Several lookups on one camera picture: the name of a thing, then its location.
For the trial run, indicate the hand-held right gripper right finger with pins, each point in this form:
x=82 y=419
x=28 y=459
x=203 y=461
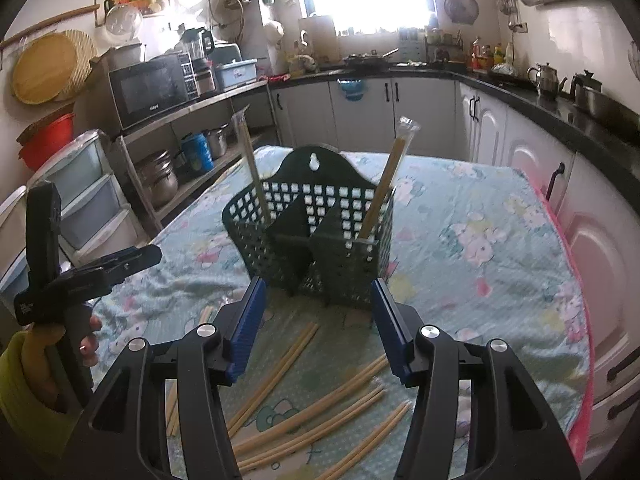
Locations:
x=392 y=330

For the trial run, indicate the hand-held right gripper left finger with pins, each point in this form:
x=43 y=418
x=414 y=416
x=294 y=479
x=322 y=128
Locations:
x=247 y=330

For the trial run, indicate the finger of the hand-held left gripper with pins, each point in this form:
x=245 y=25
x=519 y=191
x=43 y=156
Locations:
x=135 y=257

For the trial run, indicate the dark green plastic utensil basket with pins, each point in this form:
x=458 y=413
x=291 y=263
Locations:
x=300 y=260

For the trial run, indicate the hanging kitchen utensils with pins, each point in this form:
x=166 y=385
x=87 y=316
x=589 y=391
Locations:
x=505 y=0

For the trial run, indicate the person's left hand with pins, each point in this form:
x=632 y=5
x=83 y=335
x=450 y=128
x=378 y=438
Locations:
x=40 y=365

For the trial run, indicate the plastic drawer unit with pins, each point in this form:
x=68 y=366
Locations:
x=12 y=240
x=85 y=170

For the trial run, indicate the large steel pot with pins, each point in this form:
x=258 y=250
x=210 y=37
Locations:
x=160 y=185

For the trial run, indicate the red plastic basin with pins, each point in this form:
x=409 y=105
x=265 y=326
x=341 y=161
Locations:
x=47 y=142

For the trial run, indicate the blue canister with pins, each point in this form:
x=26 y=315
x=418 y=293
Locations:
x=197 y=152

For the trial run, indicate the floral light green tablecloth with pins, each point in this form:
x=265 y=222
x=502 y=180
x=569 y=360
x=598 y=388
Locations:
x=475 y=220

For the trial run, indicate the small steel pot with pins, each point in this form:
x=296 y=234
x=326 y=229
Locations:
x=217 y=142

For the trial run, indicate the black microwave oven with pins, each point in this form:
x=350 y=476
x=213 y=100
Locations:
x=150 y=87

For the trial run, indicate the round bamboo board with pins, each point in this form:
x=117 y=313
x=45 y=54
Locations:
x=42 y=67

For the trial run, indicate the metal shelf rack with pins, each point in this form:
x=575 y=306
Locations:
x=220 y=97

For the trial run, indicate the round woven mat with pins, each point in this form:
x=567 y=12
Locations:
x=85 y=50

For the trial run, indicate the blue plastic box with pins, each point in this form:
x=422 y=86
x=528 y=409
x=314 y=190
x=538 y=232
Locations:
x=235 y=75

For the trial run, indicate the pink cloth under tablecloth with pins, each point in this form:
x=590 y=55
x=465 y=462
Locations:
x=580 y=425

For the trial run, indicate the black blender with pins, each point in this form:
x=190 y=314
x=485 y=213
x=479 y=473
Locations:
x=197 y=45

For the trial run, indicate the wooden rolling pin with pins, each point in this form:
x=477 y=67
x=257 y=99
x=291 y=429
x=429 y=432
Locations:
x=60 y=19

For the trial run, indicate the grey small appliance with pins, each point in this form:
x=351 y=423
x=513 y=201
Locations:
x=227 y=52

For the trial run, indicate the white round plastic cover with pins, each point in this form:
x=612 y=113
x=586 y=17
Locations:
x=122 y=20

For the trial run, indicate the blue hanging basket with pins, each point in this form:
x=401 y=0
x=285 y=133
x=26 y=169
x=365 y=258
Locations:
x=351 y=89

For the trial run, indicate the white hanging teapot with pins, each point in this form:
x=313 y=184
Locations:
x=273 y=32

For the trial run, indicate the black kitchen countertop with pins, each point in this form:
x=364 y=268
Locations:
x=525 y=97

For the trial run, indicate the black frying pan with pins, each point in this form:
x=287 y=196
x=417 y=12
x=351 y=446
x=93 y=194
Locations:
x=370 y=57

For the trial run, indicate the white board at window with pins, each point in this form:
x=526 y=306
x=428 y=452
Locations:
x=317 y=40

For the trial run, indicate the red condiment bottle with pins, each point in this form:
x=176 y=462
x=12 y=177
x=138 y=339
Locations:
x=478 y=55

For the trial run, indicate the spice jar rack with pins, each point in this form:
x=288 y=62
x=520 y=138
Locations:
x=415 y=42

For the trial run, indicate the yellow condiment bottle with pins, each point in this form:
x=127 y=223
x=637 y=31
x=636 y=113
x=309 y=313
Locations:
x=498 y=56

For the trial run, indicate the steel kettle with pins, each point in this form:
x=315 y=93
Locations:
x=547 y=80

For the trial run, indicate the white condiment bottle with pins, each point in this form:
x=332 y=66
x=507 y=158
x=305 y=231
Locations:
x=509 y=54

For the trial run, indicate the steel pot with dark lid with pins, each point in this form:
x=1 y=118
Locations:
x=592 y=100

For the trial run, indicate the fruit wall picture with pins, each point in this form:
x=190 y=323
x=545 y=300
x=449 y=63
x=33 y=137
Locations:
x=132 y=0

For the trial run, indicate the wall socket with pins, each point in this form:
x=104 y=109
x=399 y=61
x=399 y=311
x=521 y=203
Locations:
x=521 y=27

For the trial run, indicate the round wall strainer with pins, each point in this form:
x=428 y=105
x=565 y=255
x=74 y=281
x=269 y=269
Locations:
x=457 y=7

